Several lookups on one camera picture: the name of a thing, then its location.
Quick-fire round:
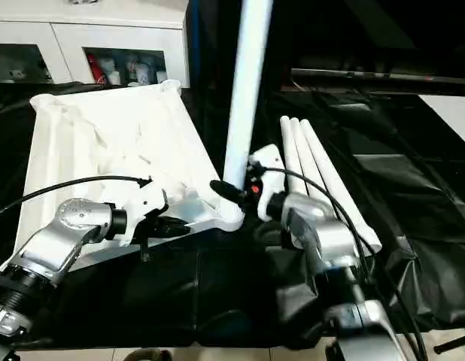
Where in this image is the white plastic table leg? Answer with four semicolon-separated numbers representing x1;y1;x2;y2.
217;0;275;226
289;117;363;241
299;119;383;251
279;115;316;199

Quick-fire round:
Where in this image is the white plastic table top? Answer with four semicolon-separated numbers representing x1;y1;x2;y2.
14;79;245;272

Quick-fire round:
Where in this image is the grey robot body part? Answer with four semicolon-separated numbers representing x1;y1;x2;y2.
126;347;174;361

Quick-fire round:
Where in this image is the black plastic mat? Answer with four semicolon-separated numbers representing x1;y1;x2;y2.
0;80;465;349

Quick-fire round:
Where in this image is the long dark metal rod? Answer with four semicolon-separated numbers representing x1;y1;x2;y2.
290;67;465;83

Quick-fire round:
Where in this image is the red bottle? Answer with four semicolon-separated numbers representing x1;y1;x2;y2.
87;54;105;86

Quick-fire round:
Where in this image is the white cabinet with glass doors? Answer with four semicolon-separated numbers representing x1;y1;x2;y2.
0;0;190;88

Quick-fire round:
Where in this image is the white flat board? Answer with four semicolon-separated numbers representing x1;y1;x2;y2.
418;93;465;150

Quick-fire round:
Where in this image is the black stand leg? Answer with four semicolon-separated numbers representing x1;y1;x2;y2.
433;332;465;354

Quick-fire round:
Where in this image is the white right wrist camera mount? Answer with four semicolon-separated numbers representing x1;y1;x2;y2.
251;144;287;222

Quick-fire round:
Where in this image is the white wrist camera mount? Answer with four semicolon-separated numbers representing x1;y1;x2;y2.
117;180;169;247
251;144;287;222

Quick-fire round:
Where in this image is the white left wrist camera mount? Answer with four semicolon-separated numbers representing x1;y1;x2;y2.
117;180;169;247

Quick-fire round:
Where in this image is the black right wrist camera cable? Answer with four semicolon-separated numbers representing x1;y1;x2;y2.
260;166;430;361

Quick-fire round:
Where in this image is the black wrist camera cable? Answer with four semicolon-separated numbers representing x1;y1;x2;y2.
260;166;430;361
0;175;154;223

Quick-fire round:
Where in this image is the black left wrist camera cable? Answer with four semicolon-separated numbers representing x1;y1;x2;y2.
0;175;154;223

